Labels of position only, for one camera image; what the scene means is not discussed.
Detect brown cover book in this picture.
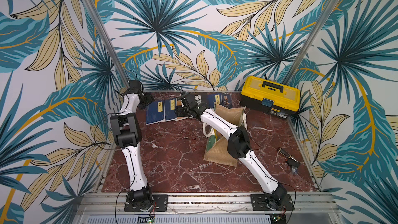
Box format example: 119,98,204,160
175,116,188,121

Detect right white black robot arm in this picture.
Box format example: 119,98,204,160
179,91,289,210

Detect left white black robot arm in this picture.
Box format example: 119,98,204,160
110,80,154,212

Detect dark wolf title book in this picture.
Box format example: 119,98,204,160
193,92,210,106

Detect dark blue Guiguzi book back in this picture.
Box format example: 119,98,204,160
221,93,233,108

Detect yellow black toolbox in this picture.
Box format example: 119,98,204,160
240,76,301,119

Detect small black device on table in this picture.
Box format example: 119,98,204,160
278,148,301,174

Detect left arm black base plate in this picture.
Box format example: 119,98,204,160
124,194,169,213

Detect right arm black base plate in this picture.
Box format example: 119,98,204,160
250,193,295,211

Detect aluminium front rail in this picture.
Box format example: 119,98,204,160
72,192,342,224

